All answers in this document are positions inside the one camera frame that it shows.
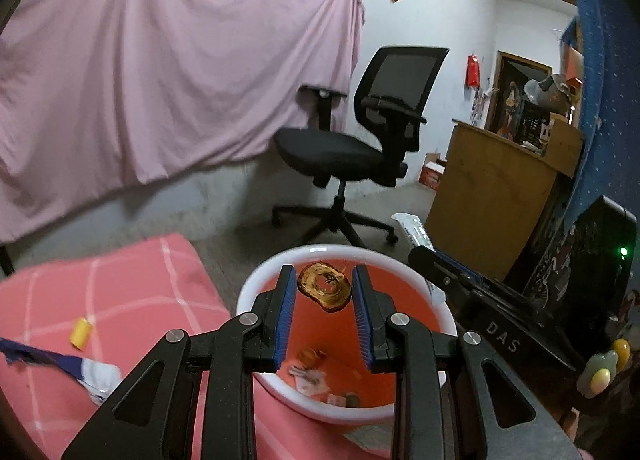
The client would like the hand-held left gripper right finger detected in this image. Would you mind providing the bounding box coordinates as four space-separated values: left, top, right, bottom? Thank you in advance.
352 265 571 460

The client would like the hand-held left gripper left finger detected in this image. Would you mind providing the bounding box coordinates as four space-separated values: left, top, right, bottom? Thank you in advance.
60 265 297 460

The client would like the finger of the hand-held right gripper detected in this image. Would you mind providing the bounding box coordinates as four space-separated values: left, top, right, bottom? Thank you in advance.
471 276 532 309
407 246 493 315

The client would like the orange bin with white rim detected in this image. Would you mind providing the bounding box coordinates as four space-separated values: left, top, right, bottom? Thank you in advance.
236 244 457 425

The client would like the grey printed wrapper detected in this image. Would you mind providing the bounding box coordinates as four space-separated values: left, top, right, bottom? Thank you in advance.
391 212 435 251

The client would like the dark printed panel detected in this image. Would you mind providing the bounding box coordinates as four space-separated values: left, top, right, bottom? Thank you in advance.
520 175 601 301

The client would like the wooden cabinet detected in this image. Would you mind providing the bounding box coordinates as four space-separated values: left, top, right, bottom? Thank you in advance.
425 119 586 285

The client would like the fried egg toy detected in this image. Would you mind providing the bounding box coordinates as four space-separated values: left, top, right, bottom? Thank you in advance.
576 339 632 398

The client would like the red cardboard box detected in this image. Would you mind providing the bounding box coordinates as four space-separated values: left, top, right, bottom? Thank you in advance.
419 152 448 189

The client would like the black office chair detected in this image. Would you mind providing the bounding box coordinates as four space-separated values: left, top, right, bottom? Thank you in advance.
271 46 451 248

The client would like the blue dotted cloth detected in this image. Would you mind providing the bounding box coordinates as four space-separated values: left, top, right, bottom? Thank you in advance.
570 0 640 221

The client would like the framed picture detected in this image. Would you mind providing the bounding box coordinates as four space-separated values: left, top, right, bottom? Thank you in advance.
484 50 556 141

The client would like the grey rounded object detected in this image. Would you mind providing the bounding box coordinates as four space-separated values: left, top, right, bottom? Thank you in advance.
522 74 573 110

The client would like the yellow cylinder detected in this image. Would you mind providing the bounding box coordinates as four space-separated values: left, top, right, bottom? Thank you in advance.
69 318 93 350

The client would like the blue foil wrapper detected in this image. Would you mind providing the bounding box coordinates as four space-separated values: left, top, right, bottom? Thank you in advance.
0 337 122 406

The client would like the pink checked blanket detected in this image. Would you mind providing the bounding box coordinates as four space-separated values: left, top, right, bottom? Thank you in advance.
0 233 396 460

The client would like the pink hanging sheet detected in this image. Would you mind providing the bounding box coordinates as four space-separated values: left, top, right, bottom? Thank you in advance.
0 0 368 243

